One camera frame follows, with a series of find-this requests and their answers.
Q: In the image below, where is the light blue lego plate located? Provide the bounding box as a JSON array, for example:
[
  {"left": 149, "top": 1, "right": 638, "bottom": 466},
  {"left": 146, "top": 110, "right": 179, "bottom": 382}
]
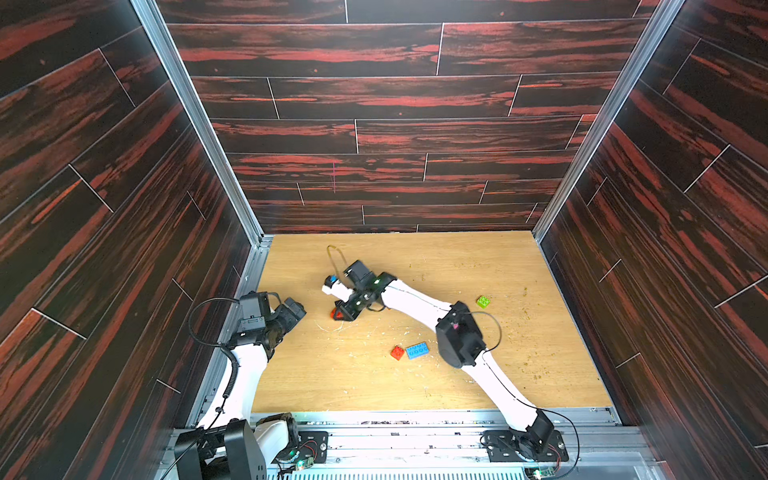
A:
[{"left": 405, "top": 342, "right": 430, "bottom": 360}]

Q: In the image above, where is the small red 2x2 lego brick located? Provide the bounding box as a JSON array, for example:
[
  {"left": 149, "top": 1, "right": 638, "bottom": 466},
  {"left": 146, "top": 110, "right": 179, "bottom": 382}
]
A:
[{"left": 390, "top": 346, "right": 405, "bottom": 360}]

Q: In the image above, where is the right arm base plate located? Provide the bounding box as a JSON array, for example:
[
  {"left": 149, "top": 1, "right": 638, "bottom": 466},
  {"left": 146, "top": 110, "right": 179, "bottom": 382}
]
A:
[{"left": 480, "top": 429, "right": 570, "bottom": 463}]

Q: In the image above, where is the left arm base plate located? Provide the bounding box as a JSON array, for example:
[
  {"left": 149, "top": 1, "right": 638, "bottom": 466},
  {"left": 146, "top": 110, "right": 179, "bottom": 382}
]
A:
[{"left": 276, "top": 430, "right": 329, "bottom": 464}]

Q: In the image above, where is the aluminium corner post left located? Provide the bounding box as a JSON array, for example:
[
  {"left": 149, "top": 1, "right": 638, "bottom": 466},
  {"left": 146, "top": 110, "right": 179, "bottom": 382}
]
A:
[{"left": 130, "top": 0, "right": 265, "bottom": 244}]

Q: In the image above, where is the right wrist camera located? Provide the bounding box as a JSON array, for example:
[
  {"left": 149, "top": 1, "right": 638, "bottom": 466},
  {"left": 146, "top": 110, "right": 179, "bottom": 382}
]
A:
[{"left": 344, "top": 260, "right": 376, "bottom": 289}]

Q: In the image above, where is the aluminium front rail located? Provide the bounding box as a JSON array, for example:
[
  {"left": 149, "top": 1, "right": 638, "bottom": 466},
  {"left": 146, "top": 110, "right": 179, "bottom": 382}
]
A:
[{"left": 155, "top": 407, "right": 667, "bottom": 480}]

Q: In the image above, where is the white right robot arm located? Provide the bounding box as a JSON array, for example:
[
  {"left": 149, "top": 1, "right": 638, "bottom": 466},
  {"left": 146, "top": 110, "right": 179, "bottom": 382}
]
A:
[{"left": 322, "top": 272, "right": 555, "bottom": 459}]

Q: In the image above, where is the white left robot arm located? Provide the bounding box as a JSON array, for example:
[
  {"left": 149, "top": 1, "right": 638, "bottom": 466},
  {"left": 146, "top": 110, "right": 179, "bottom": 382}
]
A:
[{"left": 166, "top": 292, "right": 318, "bottom": 479}]

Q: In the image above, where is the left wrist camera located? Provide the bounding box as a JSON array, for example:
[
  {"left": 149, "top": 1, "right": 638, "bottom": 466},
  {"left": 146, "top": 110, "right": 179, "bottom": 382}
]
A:
[{"left": 237, "top": 291, "right": 272, "bottom": 334}]

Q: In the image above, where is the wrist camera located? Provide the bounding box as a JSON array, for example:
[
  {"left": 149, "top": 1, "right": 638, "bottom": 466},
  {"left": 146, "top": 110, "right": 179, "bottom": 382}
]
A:
[
  {"left": 237, "top": 291, "right": 272, "bottom": 334},
  {"left": 344, "top": 260, "right": 376, "bottom": 289}
]

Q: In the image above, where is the aluminium corner post right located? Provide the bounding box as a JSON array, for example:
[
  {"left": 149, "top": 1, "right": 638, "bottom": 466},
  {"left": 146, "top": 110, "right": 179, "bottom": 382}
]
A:
[{"left": 533, "top": 0, "right": 685, "bottom": 246}]

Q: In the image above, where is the aluminium corner post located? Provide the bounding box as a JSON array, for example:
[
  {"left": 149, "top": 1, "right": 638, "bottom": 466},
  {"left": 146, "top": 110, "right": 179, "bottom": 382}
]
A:
[
  {"left": 130, "top": 0, "right": 265, "bottom": 244},
  {"left": 533, "top": 0, "right": 685, "bottom": 246}
]

